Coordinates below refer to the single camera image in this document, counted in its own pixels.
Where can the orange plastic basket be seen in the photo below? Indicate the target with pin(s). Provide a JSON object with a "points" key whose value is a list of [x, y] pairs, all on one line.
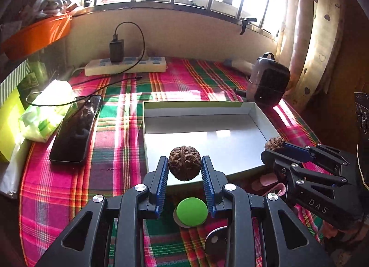
{"points": [[36, 36]]}

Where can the white power strip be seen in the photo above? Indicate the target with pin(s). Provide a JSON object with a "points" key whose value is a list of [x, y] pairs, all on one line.
{"points": [[128, 65]]}

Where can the brown walnut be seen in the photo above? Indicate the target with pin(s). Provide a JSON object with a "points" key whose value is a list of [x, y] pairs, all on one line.
{"points": [[184, 163], [275, 143]]}

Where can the black charger adapter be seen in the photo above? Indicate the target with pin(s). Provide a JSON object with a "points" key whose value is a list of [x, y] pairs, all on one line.
{"points": [[116, 49]]}

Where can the yellow green box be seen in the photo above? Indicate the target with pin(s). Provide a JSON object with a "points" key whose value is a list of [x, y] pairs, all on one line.
{"points": [[11, 112]]}

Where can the heart pattern curtain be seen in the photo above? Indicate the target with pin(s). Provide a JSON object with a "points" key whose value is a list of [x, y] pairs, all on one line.
{"points": [[308, 44]]}

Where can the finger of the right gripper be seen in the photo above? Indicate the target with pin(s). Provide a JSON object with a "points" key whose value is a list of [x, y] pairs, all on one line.
{"points": [[321, 155], [308, 177]]}

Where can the black round disc holder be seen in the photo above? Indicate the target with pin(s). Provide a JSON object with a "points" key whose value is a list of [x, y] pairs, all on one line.
{"points": [[216, 242]]}

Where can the plaid pink green cloth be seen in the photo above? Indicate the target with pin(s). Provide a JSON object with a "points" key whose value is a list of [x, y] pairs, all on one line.
{"points": [[51, 196]]}

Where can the pink plastic clip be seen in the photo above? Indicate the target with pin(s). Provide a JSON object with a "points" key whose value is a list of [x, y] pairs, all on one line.
{"points": [[268, 183]]}

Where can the tissue pack green white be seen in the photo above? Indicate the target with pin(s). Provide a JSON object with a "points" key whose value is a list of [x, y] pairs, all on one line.
{"points": [[47, 111]]}

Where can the black smartphone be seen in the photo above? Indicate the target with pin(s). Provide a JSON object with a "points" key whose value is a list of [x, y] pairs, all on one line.
{"points": [[73, 137]]}

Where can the white cardboard box tray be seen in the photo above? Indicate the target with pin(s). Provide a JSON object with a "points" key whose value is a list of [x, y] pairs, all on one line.
{"points": [[232, 134]]}

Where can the grey black desk fan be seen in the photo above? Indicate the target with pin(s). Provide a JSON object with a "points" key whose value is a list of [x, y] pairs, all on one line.
{"points": [[268, 81]]}

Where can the black window handle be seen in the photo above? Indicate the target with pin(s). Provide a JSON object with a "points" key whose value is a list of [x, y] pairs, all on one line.
{"points": [[245, 22]]}

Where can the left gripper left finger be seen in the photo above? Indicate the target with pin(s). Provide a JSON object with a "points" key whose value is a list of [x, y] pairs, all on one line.
{"points": [[86, 240]]}

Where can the white tube bottle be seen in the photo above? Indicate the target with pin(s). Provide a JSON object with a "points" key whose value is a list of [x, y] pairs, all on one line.
{"points": [[241, 65]]}

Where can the green round-top stand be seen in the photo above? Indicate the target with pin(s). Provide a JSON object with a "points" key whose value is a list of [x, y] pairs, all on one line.
{"points": [[190, 212]]}

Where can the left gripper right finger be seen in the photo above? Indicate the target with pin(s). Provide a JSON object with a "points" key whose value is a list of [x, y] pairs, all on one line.
{"points": [[283, 240]]}

